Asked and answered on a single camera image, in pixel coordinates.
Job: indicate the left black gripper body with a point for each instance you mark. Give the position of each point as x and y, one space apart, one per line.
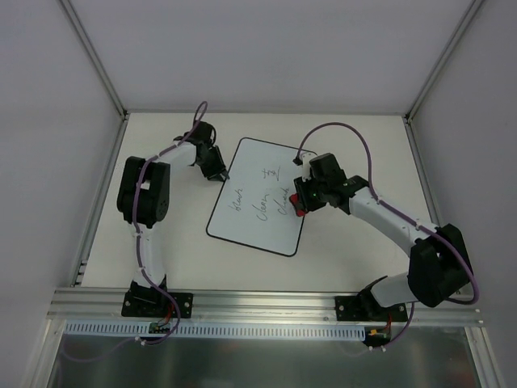
214 166

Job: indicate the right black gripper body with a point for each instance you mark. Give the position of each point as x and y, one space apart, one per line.
305 198

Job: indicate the red and black whiteboard eraser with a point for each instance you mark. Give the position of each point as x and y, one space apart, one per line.
297 205

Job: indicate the white whiteboard with black rim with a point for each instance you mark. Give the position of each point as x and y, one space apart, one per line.
253 207

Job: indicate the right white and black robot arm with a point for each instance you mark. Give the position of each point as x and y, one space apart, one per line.
438 261

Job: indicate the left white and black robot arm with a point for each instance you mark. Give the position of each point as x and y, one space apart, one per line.
144 200

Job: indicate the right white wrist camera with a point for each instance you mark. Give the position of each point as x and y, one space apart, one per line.
303 160

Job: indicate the right aluminium table edge rail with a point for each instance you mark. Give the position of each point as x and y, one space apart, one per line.
422 174

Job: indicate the aluminium table edge rail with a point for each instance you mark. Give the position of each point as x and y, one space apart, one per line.
93 218
422 174

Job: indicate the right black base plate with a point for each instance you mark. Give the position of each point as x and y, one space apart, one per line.
365 309

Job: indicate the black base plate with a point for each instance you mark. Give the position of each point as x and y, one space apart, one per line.
143 302
365 309

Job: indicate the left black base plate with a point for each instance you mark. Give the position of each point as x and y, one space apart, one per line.
143 302

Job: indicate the left aluminium table edge rail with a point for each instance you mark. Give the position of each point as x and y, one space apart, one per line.
93 218

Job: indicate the left aluminium frame post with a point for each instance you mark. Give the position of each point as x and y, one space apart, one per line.
92 55

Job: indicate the aluminium frame post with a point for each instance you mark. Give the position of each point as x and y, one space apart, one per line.
92 55
466 20

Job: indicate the aluminium mounting rail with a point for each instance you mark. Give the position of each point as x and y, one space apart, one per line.
248 307

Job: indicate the white slotted cable duct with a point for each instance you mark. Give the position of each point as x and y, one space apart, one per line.
220 330

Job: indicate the right aluminium frame post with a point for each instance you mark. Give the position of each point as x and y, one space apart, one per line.
466 20

